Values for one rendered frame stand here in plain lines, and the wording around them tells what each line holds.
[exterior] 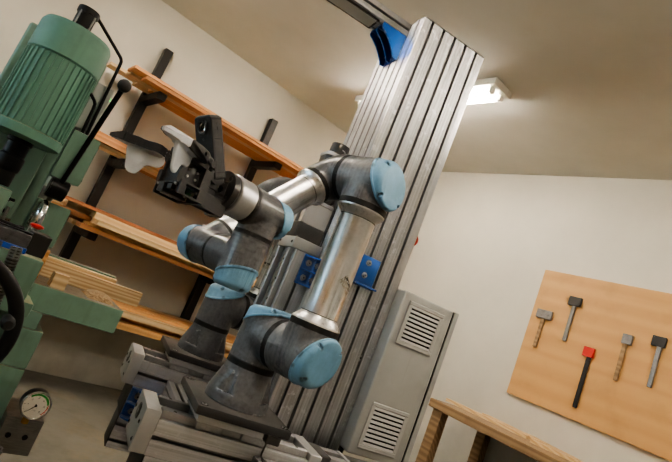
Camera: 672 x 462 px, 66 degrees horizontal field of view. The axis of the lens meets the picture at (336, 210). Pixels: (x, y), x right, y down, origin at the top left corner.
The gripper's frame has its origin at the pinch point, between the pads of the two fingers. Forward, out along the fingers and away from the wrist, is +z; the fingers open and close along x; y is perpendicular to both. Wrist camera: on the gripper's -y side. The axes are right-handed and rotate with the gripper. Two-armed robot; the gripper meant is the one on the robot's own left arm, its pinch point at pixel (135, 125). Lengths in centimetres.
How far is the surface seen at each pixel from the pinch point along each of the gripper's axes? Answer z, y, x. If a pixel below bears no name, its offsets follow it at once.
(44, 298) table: -21, 29, 53
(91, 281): -36, 22, 65
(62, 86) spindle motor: -7, -19, 59
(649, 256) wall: -326, -90, -22
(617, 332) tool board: -325, -39, -9
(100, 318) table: -34, 30, 50
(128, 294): -46, 23, 62
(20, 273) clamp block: -11, 26, 45
